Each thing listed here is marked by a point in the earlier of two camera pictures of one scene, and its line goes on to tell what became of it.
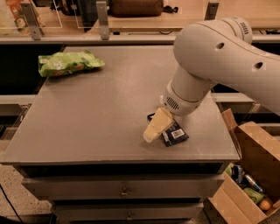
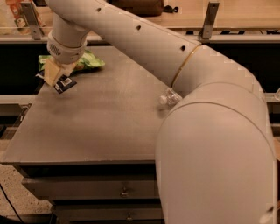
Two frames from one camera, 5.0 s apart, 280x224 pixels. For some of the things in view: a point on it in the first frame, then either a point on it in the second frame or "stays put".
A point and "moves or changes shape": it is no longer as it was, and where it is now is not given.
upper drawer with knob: (89, 188) stays put
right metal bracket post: (211, 11) stays put
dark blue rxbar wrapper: (174, 134) moves or changes shape
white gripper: (178, 105) to (66, 53)
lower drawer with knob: (127, 212) stays put
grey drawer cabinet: (81, 145) stays put
